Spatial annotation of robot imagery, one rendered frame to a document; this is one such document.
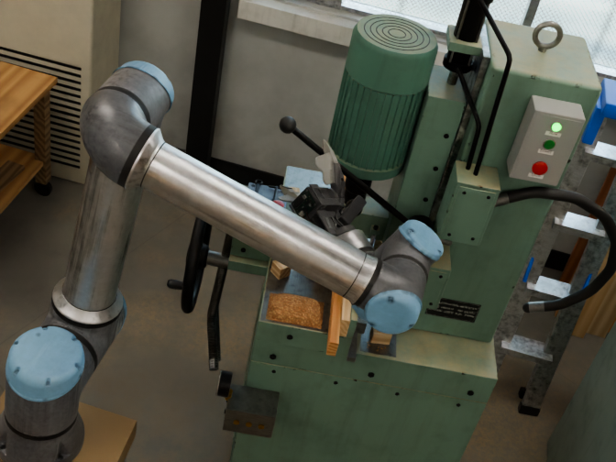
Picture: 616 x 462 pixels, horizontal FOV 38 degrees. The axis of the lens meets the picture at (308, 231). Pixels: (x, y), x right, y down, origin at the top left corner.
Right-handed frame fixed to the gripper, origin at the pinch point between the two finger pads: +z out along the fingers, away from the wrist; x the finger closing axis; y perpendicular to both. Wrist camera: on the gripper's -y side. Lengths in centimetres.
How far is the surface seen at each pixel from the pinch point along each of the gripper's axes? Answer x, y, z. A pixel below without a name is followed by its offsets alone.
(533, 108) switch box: -40.5, -16.4, -18.8
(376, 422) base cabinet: 45, -37, -44
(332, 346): 20.8, -5.7, -32.9
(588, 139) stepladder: -18, -105, 0
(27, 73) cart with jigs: 108, -35, 131
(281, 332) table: 30.0, -4.0, -23.3
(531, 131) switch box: -37.0, -17.7, -21.4
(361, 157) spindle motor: -6.9, -9.7, -3.6
